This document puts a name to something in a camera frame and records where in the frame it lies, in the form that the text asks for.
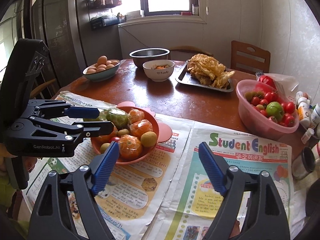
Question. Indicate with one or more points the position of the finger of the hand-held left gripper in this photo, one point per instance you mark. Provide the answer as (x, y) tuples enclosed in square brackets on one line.
[(100, 128), (83, 112)]

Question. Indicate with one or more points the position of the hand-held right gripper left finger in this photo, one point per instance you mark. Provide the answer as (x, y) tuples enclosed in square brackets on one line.
[(105, 170)]

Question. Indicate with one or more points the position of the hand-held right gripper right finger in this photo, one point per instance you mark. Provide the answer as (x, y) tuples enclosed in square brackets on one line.
[(212, 170)]

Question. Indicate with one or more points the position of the plastic-wrapped orange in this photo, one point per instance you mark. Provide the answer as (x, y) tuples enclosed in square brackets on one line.
[(130, 148), (103, 138), (141, 128), (136, 115)]

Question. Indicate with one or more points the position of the red cherry tomato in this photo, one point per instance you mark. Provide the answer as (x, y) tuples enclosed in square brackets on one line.
[(115, 139)]

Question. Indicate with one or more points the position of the brown longan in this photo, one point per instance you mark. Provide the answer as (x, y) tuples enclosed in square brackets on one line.
[(105, 148), (148, 138)]

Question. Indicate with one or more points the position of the small green-brown fruit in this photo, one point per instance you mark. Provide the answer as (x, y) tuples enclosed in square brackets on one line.
[(124, 132)]

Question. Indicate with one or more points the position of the orange plastic plate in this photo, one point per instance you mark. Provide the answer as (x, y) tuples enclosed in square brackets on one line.
[(140, 160)]

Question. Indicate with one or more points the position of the person's left forearm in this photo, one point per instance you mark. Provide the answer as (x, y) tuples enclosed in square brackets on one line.
[(8, 192)]

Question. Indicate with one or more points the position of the person's left hand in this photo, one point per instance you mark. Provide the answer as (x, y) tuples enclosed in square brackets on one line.
[(32, 165)]

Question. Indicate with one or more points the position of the person's right hand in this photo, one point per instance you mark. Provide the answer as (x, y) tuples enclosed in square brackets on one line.
[(237, 227)]

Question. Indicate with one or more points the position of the newspaper with orange column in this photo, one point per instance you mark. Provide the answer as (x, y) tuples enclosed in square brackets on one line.
[(85, 99)]

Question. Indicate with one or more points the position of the teal egg bowl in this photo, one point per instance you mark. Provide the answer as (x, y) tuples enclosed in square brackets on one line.
[(102, 76)]

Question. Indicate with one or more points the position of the wooden side chair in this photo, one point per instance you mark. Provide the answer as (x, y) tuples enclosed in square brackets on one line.
[(43, 87)]

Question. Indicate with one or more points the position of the newspaper with yellow box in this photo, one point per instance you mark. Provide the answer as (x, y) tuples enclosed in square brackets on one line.
[(250, 140)]

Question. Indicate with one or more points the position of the newspaper with panda comic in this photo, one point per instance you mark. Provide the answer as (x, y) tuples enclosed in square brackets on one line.
[(155, 170)]

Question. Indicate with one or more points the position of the pile of brown eggs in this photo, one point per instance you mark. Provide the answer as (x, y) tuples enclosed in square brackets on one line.
[(102, 63)]

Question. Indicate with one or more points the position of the pink plastic basin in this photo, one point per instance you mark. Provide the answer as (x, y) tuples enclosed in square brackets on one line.
[(250, 125)]

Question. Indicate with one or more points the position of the stainless steel bowl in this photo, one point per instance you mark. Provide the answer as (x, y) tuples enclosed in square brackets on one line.
[(137, 60)]

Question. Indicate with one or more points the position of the white ceramic bowl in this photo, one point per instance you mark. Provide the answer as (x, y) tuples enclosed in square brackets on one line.
[(158, 75)]

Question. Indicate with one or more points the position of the grey refrigerator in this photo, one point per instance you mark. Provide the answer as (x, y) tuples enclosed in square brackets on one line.
[(62, 30)]

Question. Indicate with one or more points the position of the large green tomato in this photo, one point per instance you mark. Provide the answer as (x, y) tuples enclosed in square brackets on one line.
[(274, 110)]

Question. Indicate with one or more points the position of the blue box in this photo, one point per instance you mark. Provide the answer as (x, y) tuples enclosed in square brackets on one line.
[(103, 23)]

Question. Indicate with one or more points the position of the glass jar with dark lid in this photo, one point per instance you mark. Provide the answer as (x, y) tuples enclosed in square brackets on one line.
[(303, 163)]

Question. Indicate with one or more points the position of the dark metal tray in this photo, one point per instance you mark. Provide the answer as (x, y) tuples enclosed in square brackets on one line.
[(182, 78)]

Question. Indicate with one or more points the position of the heap of small tomatoes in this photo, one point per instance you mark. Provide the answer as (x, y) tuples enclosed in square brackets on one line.
[(287, 107)]

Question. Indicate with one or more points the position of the small white dropper bottle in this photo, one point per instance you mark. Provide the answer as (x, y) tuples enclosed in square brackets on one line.
[(307, 135)]

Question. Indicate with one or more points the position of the pile of fried food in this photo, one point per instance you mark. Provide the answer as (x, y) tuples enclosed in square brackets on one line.
[(207, 67)]

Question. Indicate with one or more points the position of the white medicine bottle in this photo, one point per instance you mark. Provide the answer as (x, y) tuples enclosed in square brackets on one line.
[(303, 111)]

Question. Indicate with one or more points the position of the dark glass door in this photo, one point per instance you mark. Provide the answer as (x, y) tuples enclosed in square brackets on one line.
[(12, 25)]

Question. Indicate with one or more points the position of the red and white plastic bag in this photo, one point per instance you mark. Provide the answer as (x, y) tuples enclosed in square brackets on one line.
[(285, 82)]

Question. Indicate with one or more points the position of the white round-cap bottle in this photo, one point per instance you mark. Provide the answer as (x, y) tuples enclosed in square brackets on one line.
[(316, 116)]

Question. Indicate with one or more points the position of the wooden chair with slot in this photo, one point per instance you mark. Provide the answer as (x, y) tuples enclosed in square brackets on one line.
[(250, 57)]

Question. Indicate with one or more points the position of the small bottle on sill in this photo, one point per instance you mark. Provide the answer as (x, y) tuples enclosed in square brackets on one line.
[(195, 9)]

